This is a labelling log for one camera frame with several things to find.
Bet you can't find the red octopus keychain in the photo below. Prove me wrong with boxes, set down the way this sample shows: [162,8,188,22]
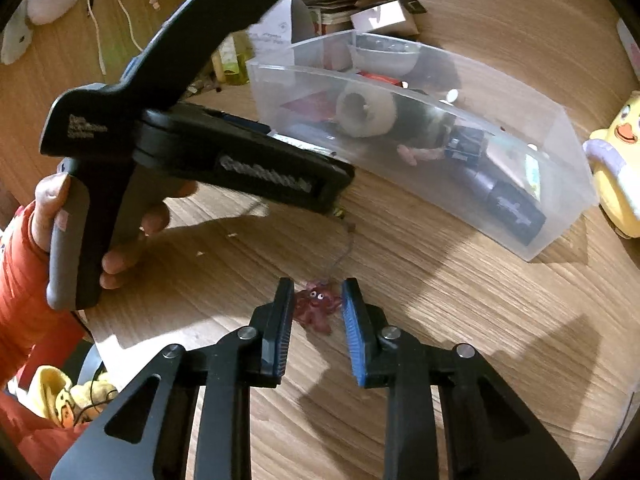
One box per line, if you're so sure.
[294,281,343,335]

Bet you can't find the light blue tape roll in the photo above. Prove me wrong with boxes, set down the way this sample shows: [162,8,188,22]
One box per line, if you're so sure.
[335,82,397,139]

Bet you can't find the red sleeve forearm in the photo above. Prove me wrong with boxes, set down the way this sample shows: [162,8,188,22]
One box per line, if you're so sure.
[0,204,86,479]

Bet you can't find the person's left hand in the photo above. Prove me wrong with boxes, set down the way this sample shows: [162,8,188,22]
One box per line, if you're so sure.
[36,166,198,310]

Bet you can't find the yellow green spray bottle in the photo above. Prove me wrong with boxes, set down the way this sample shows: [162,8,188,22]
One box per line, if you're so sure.
[212,30,253,86]

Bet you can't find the white folded paper box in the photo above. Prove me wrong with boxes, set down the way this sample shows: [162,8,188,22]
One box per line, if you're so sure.
[246,0,314,56]

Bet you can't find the black cosmetic tube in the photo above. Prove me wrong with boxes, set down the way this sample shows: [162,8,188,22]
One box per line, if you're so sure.
[460,168,547,246]

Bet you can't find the stack of books and papers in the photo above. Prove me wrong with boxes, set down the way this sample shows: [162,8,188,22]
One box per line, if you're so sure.
[300,0,390,36]

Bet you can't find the clear plastic storage bin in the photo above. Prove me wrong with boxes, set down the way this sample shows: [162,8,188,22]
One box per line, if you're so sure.
[248,30,598,260]

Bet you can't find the white bowl of trinkets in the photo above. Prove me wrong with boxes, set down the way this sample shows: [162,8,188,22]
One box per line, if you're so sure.
[349,35,421,79]

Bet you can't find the small white cardboard box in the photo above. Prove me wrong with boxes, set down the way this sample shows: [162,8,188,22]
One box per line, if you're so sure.
[350,0,419,38]

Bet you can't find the yellow chick plush toy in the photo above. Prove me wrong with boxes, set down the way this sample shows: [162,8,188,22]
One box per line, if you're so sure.
[582,91,640,240]

